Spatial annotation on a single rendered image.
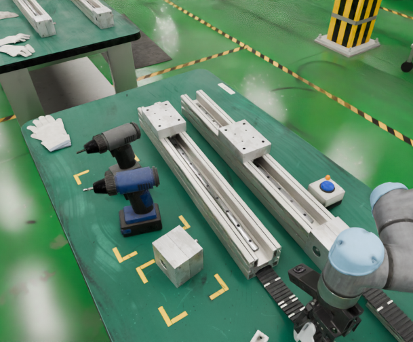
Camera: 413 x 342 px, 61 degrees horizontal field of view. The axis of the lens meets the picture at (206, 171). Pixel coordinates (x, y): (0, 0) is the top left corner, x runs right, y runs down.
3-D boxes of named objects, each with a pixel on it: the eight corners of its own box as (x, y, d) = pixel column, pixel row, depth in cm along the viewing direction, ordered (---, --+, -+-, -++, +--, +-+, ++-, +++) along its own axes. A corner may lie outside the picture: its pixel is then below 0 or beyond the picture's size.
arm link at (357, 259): (397, 268, 53) (338, 261, 54) (374, 302, 60) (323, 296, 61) (385, 226, 59) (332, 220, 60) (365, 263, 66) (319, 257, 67)
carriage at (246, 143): (269, 159, 121) (271, 143, 116) (241, 169, 117) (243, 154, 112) (243, 134, 131) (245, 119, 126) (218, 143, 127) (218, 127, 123)
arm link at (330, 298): (312, 271, 65) (346, 253, 68) (308, 284, 68) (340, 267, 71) (342, 306, 60) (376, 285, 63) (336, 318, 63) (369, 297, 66)
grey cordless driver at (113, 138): (150, 179, 122) (141, 127, 108) (95, 203, 114) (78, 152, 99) (140, 167, 127) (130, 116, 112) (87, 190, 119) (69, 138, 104)
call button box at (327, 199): (340, 204, 113) (346, 190, 109) (317, 215, 110) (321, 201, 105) (323, 188, 118) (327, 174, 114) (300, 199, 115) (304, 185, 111)
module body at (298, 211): (329, 237, 104) (337, 218, 98) (303, 250, 100) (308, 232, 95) (202, 106, 156) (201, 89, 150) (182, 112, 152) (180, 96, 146)
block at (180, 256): (210, 263, 98) (209, 243, 91) (177, 288, 92) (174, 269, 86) (188, 241, 103) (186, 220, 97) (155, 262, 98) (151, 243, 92)
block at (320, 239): (359, 256, 99) (369, 236, 92) (325, 275, 95) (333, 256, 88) (336, 233, 105) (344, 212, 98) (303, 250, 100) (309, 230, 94)
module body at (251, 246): (277, 264, 97) (281, 246, 91) (247, 280, 94) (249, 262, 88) (162, 119, 149) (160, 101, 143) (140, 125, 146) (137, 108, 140)
